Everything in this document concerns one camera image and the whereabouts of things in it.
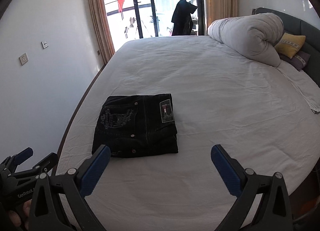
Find yellow pillow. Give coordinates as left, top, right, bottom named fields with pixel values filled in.
left=274, top=32, right=306, bottom=58

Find purple pillow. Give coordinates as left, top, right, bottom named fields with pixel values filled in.
left=279, top=51, right=311, bottom=72

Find person's left hand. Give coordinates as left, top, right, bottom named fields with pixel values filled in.
left=9, top=200, right=32, bottom=230

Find red hanging cloth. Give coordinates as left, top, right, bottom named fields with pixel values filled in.
left=118, top=0, right=125, bottom=13

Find tan curtain left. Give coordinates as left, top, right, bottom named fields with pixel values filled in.
left=88, top=0, right=116, bottom=64

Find black jeans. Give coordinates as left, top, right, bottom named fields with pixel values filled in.
left=92, top=93, right=178, bottom=158

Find white wall socket near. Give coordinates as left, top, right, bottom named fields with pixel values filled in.
left=19, top=53, right=29, bottom=66

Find white wall socket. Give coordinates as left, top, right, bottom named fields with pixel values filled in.
left=41, top=41, right=49, bottom=49
left=19, top=53, right=29, bottom=66

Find black garment on rack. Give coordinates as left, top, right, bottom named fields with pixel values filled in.
left=171, top=0, right=197, bottom=36

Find rolled white duvet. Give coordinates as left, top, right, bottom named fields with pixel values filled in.
left=207, top=13, right=284, bottom=67

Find white wall socket far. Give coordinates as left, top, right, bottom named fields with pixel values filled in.
left=41, top=41, right=49, bottom=49

